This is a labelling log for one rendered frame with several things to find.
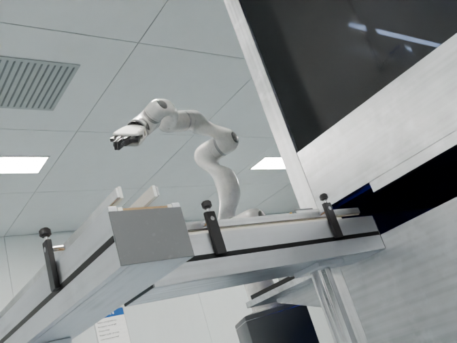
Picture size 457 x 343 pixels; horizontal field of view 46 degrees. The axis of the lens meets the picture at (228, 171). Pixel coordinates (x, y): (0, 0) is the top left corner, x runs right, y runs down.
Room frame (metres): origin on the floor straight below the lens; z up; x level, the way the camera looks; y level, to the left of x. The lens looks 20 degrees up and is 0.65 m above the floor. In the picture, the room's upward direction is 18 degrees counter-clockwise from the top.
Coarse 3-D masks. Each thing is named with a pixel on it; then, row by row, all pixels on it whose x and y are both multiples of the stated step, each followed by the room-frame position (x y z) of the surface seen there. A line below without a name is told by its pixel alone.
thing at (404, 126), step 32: (416, 64) 1.19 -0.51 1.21; (448, 64) 1.14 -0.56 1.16; (384, 96) 1.28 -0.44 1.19; (416, 96) 1.22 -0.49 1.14; (448, 96) 1.17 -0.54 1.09; (352, 128) 1.37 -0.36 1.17; (384, 128) 1.31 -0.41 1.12; (416, 128) 1.25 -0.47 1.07; (448, 128) 1.19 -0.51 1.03; (320, 160) 1.48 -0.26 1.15; (352, 160) 1.40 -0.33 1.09; (384, 160) 1.33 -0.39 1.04; (416, 160) 1.27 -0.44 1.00; (320, 192) 1.51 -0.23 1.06; (352, 192) 1.43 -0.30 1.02
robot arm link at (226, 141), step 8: (192, 112) 2.10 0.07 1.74; (192, 120) 2.09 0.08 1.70; (200, 120) 2.14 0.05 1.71; (208, 120) 2.18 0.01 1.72; (192, 128) 2.12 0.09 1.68; (200, 128) 2.15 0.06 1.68; (208, 128) 2.16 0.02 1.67; (216, 128) 2.17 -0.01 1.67; (224, 128) 2.19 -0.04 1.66; (216, 136) 2.16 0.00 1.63; (224, 136) 2.17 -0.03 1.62; (232, 136) 2.18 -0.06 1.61; (216, 144) 2.20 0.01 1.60; (224, 144) 2.19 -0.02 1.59; (232, 144) 2.19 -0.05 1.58; (224, 152) 2.22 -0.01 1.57
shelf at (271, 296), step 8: (296, 280) 1.69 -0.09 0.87; (304, 280) 1.67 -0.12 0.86; (280, 288) 1.75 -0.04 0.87; (288, 288) 1.72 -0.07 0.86; (296, 288) 1.78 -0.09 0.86; (264, 296) 1.81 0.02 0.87; (272, 296) 1.79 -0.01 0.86; (280, 296) 1.86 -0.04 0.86; (248, 304) 1.88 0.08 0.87; (256, 304) 1.87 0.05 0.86; (264, 304) 1.94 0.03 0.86
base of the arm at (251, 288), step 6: (258, 282) 2.20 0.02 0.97; (264, 282) 2.20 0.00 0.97; (270, 282) 2.22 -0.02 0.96; (246, 288) 2.23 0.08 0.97; (252, 288) 2.21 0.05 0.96; (258, 288) 2.20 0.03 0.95; (264, 288) 2.20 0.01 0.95; (252, 294) 2.21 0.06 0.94; (258, 306) 2.21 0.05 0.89; (264, 306) 2.20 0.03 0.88; (270, 306) 2.17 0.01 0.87; (276, 306) 2.17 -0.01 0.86; (252, 312) 2.18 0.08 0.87
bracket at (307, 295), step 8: (304, 288) 1.79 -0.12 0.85; (312, 288) 1.77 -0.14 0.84; (288, 296) 1.86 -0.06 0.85; (296, 296) 1.83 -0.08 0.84; (304, 296) 1.80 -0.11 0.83; (312, 296) 1.78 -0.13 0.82; (296, 304) 1.84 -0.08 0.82; (304, 304) 1.81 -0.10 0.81; (312, 304) 1.79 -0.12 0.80; (320, 304) 1.76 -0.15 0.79
